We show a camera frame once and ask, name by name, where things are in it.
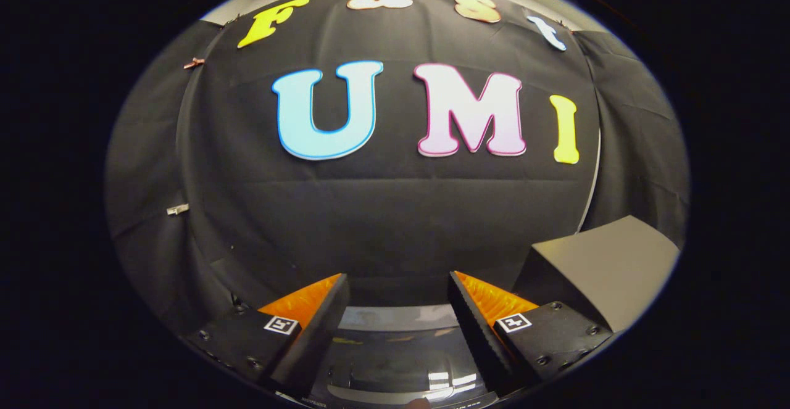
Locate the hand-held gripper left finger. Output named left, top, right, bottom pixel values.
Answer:
left=182, top=273, right=351, bottom=399

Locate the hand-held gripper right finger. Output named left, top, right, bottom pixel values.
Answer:
left=448, top=271, right=616, bottom=397

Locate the black backdrop cloth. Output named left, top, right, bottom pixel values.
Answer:
left=105, top=0, right=691, bottom=348

